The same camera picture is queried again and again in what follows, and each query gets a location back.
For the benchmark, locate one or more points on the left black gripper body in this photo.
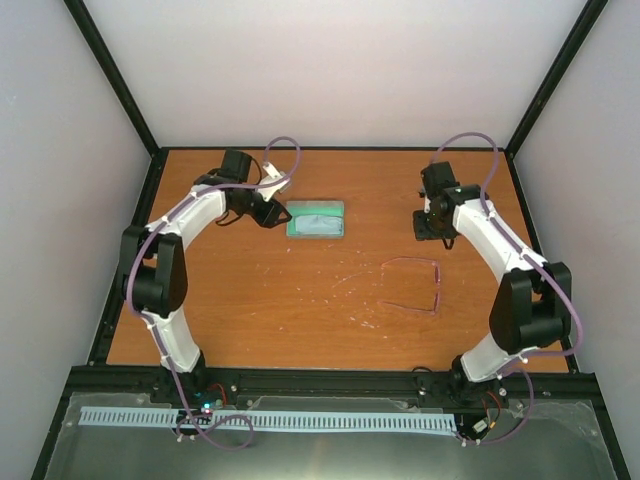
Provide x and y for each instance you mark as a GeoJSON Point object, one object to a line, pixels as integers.
{"type": "Point", "coordinates": [263, 218]}

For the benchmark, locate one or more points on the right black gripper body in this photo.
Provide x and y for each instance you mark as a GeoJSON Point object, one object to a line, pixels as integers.
{"type": "Point", "coordinates": [432, 229]}

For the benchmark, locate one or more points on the grey felt glasses case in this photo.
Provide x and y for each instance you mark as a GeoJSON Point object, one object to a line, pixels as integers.
{"type": "Point", "coordinates": [311, 207]}

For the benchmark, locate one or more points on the pink transparent sunglasses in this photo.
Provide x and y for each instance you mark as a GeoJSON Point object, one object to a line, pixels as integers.
{"type": "Point", "coordinates": [410, 285]}

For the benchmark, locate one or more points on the light blue cleaning cloth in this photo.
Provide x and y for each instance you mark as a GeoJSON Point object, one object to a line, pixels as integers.
{"type": "Point", "coordinates": [318, 225]}

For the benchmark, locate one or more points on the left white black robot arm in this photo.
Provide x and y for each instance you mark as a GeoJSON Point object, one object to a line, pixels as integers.
{"type": "Point", "coordinates": [152, 272]}

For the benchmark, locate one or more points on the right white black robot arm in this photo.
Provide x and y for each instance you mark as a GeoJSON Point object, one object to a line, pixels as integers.
{"type": "Point", "coordinates": [530, 311]}

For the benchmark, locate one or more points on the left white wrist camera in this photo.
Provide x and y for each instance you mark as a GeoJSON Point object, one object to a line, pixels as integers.
{"type": "Point", "coordinates": [273, 182]}

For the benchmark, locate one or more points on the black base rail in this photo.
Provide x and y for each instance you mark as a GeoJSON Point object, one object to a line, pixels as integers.
{"type": "Point", "coordinates": [422, 388]}

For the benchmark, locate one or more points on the black aluminium frame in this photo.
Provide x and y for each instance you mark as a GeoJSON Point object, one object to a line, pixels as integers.
{"type": "Point", "coordinates": [571, 385]}

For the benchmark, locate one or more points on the metal base plate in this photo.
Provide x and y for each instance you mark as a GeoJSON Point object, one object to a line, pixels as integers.
{"type": "Point", "coordinates": [554, 440]}

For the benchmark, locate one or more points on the light blue slotted cable duct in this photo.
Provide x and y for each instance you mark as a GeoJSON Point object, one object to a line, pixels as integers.
{"type": "Point", "coordinates": [279, 421]}

